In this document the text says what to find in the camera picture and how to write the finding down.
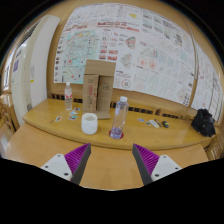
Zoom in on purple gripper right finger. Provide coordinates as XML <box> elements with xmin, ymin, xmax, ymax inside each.
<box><xmin>132</xmin><ymin>144</ymin><xmax>181</xmax><ymax>185</ymax></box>

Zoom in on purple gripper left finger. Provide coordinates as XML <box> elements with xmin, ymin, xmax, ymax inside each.
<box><xmin>42</xmin><ymin>143</ymin><xmax>91</xmax><ymax>185</ymax></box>

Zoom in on clear plastic water bottle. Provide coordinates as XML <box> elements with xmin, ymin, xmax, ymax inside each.
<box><xmin>111</xmin><ymin>96</ymin><xmax>129</xmax><ymax>132</ymax></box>

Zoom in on red-label water bottle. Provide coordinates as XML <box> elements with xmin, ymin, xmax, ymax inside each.
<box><xmin>64</xmin><ymin>82</ymin><xmax>72</xmax><ymax>110</ymax></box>

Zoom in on red round coaster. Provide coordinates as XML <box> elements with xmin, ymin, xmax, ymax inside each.
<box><xmin>109</xmin><ymin>130</ymin><xmax>124</xmax><ymax>140</ymax></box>

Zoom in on small items on bench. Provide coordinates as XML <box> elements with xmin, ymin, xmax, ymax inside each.
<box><xmin>138</xmin><ymin>118</ymin><xmax>169</xmax><ymax>128</ymax></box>

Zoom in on white cup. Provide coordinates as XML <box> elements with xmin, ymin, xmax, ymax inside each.
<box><xmin>81</xmin><ymin>113</ymin><xmax>98</xmax><ymax>135</ymax></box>

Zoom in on small stickers near bottle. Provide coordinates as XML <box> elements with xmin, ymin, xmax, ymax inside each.
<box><xmin>55</xmin><ymin>107</ymin><xmax>81</xmax><ymax>122</ymax></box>

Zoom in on black bag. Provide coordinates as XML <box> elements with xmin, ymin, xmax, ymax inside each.
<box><xmin>191</xmin><ymin>109</ymin><xmax>215</xmax><ymax>137</ymax></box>

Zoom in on brown cardboard box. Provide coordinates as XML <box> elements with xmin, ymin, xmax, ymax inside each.
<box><xmin>83</xmin><ymin>60</ymin><xmax>116</xmax><ymax>119</ymax></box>

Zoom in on white standing air conditioner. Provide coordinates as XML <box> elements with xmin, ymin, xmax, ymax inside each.
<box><xmin>11</xmin><ymin>15</ymin><xmax>60</xmax><ymax>125</ymax></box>

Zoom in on window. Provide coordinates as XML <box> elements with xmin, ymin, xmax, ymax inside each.
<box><xmin>2</xmin><ymin>51</ymin><xmax>13</xmax><ymax>91</ymax></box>

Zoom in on right wall poster sheet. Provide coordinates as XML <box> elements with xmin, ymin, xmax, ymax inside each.
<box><xmin>191</xmin><ymin>44</ymin><xmax>223</xmax><ymax>122</ymax></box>

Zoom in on large wall poster sheet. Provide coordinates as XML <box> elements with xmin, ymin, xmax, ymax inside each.
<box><xmin>54</xmin><ymin>3</ymin><xmax>195</xmax><ymax>106</ymax></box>

